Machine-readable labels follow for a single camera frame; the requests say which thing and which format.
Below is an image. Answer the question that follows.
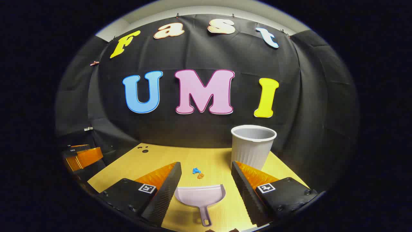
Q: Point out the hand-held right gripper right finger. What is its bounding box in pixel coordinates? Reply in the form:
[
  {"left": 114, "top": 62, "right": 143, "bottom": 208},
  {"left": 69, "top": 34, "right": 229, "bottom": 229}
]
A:
[{"left": 231, "top": 161, "right": 318, "bottom": 227}]

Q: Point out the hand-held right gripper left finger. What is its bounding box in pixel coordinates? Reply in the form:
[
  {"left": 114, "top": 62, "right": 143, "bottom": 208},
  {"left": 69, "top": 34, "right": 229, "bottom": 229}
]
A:
[{"left": 97, "top": 162, "right": 182, "bottom": 227}]

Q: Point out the lilac plastic dustpan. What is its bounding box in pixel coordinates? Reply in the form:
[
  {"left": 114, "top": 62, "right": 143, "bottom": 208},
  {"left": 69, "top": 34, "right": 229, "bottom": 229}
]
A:
[{"left": 174, "top": 184, "right": 226, "bottom": 227}]

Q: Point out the white ribbed garbage bin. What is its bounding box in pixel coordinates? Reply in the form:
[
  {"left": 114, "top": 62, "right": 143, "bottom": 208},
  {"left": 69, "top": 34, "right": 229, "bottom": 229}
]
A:
[{"left": 231, "top": 125, "right": 277, "bottom": 170}]

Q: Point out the yellow wooden desktop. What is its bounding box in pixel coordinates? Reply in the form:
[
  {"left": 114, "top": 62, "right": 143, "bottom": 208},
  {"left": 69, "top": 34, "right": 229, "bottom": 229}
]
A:
[{"left": 87, "top": 143, "right": 309, "bottom": 232}]

